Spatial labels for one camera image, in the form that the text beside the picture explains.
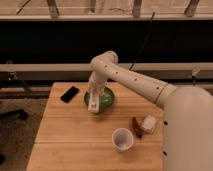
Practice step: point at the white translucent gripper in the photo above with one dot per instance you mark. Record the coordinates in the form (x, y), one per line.
(96, 90)

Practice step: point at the white plastic bottle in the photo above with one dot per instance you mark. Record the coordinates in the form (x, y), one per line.
(93, 105)

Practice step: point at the black smartphone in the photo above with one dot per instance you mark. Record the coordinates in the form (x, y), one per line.
(69, 94)

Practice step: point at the dark red chili pepper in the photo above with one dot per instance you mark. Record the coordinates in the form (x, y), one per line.
(138, 131)

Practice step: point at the black office chair base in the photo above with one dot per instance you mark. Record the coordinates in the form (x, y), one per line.
(23, 115)

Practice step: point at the green ceramic bowl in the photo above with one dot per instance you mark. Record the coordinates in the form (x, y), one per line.
(105, 101)

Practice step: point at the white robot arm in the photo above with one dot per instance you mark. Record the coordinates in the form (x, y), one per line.
(188, 113)

